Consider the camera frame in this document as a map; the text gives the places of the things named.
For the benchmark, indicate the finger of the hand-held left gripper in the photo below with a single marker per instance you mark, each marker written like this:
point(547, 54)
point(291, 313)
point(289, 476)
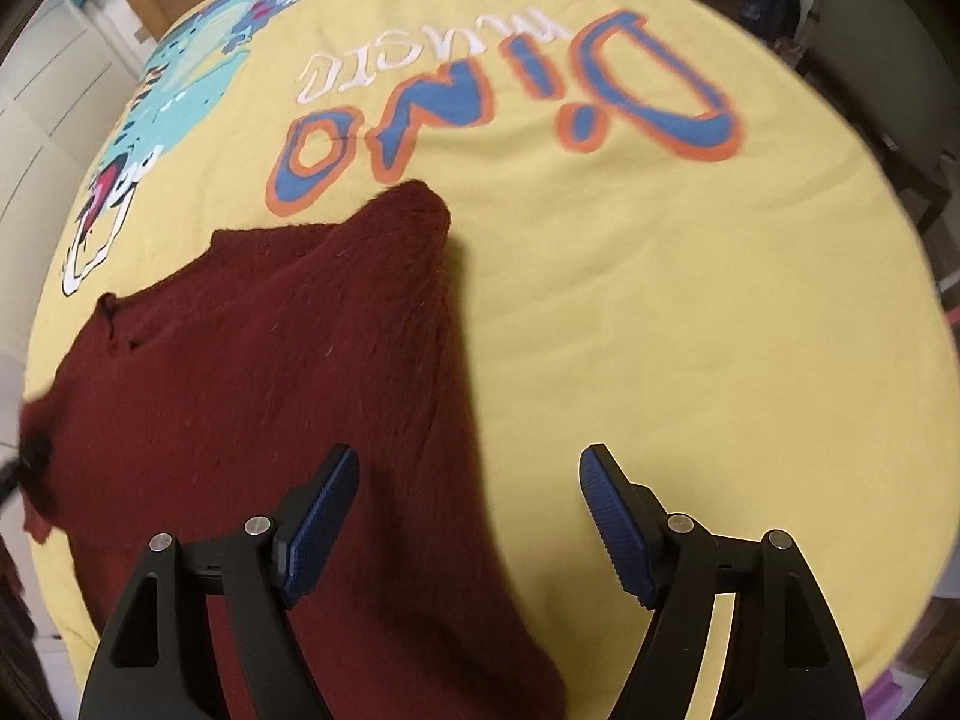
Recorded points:
point(30, 459)

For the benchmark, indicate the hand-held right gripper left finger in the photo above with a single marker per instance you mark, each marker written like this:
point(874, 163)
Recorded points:
point(319, 532)

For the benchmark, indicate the grey chair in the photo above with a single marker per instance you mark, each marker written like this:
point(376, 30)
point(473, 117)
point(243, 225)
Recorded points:
point(877, 75)

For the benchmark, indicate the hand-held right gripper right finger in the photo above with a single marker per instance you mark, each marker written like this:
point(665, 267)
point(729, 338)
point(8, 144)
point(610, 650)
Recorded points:
point(619, 532)

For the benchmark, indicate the maroon knit sweater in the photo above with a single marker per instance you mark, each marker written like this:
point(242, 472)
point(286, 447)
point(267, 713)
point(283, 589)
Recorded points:
point(262, 360)

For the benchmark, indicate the yellow printed blanket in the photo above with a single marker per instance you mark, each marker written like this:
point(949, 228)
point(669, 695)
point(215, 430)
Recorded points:
point(675, 315)

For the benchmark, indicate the white cabinet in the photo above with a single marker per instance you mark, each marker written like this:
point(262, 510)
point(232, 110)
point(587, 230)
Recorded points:
point(45, 165)

